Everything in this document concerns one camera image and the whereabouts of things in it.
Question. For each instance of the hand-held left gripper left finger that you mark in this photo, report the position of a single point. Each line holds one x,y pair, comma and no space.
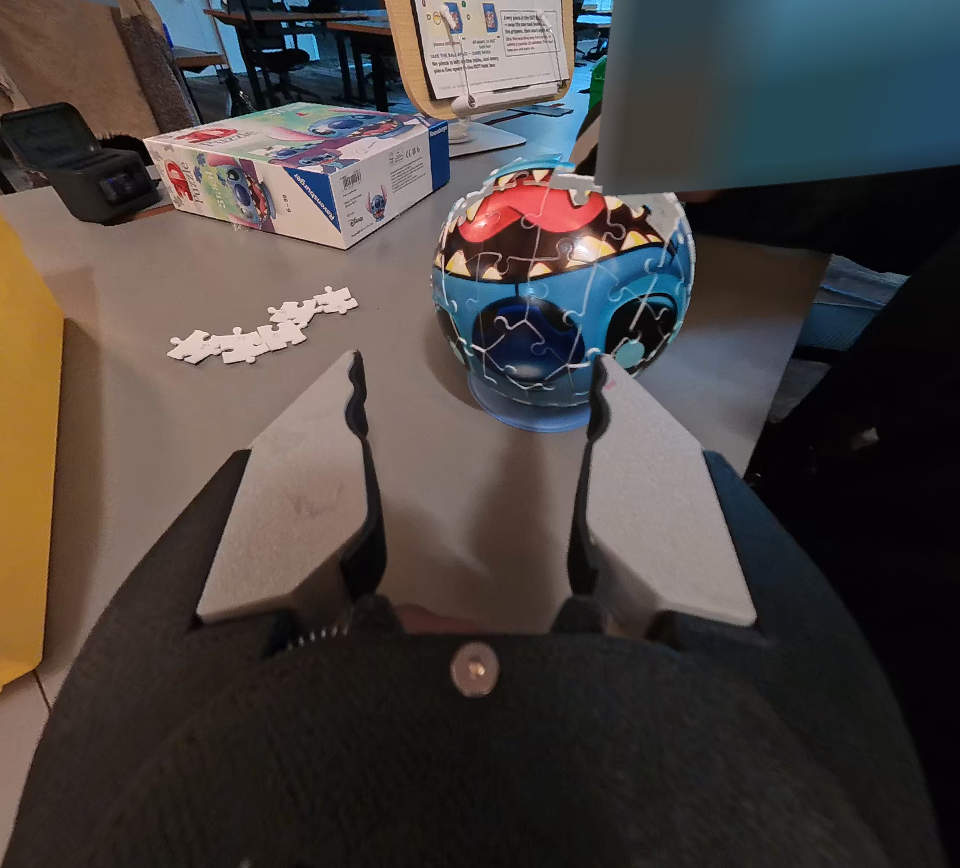
292,508

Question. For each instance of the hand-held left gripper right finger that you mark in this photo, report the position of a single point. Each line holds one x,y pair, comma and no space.
660,516

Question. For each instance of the white puzzle piece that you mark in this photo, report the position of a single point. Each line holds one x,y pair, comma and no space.
241,347
337,299
294,312
193,345
283,336

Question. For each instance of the blue puzzle ball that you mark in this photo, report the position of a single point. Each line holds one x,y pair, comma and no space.
555,283

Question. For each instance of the printed puzzle box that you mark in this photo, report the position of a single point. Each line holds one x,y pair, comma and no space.
300,171

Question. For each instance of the yellow plastic bin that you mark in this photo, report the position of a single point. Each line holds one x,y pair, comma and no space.
22,433

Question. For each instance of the black label printer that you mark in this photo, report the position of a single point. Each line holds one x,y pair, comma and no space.
82,163

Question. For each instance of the white board base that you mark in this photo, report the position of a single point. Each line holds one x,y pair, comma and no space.
480,133

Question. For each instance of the wooden office desk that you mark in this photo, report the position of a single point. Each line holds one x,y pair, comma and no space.
300,22

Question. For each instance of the black office chair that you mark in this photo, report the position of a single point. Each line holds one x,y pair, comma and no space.
262,6

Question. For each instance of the beige fuzzy blanket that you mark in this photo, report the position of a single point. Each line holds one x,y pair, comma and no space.
60,51

